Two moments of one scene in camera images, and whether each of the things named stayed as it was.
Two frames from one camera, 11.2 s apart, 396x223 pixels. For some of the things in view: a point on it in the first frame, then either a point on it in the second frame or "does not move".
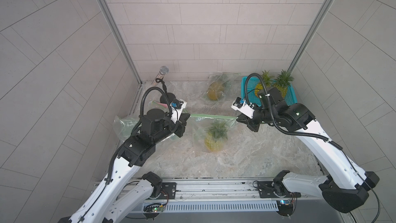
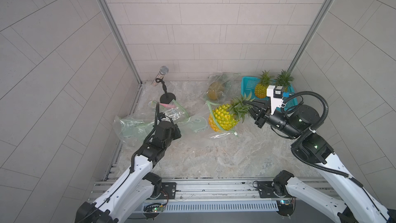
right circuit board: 285,207 does not move
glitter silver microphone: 163,70 does not move
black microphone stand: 170,96 does not move
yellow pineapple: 215,138 to 225,116
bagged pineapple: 215,90 does not move
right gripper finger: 254,127 to 259,115
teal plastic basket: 291,98 does not move
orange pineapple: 266,78 does not move
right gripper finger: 243,118 to 259,105
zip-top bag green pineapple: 124,128 does not move
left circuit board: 151,210 does not move
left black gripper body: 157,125 to 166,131
